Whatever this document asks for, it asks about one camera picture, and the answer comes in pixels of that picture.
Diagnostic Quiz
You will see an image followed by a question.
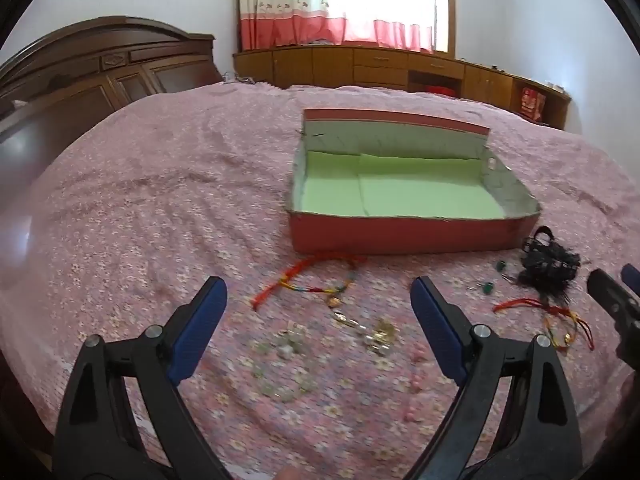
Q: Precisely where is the wooden window frame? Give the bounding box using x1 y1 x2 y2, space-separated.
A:
445 0 457 58

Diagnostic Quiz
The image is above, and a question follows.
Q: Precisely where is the red rainbow cord bracelet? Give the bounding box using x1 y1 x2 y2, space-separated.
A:
250 254 368 311

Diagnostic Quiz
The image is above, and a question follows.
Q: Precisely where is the gold chain bracelet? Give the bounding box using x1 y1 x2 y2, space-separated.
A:
331 310 401 357

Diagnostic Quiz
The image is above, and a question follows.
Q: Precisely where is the pale bead bracelet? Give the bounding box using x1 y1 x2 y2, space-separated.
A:
247 325 321 403

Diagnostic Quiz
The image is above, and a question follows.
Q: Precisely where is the pink bead bracelet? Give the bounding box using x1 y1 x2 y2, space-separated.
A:
400 345 436 426

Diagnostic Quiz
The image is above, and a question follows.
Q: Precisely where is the red gift box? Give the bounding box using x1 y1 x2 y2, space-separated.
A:
520 86 546 122

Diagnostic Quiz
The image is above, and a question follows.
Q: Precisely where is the black hair claw with bow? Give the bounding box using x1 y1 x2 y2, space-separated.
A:
517 226 583 306

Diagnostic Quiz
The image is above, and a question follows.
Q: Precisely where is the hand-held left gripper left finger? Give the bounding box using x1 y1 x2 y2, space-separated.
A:
52 276 236 480

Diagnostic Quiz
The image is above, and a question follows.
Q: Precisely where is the dark wooden headboard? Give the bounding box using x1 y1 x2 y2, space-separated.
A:
0 16 223 291

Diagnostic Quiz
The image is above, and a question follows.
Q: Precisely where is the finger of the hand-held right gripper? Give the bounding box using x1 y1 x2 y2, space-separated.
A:
621 263 640 297
586 268 640 361

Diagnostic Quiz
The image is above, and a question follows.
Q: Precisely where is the pink floral bedspread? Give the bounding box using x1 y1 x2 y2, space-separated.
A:
0 81 632 480

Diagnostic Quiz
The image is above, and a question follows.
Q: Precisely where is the red cord bracelet gold charm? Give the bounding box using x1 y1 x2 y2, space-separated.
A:
492 297 596 353

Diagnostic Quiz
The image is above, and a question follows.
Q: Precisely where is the long wooden cabinet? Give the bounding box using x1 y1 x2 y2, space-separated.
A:
232 45 572 131

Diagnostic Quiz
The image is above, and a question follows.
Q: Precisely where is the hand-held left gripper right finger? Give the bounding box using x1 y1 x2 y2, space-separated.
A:
407 275 586 480

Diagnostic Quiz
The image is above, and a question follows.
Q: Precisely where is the white and pink curtain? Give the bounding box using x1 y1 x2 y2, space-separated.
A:
236 0 451 53

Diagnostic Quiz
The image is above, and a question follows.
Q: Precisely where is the pink cardboard box green lining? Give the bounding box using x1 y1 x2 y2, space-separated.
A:
287 108 543 256

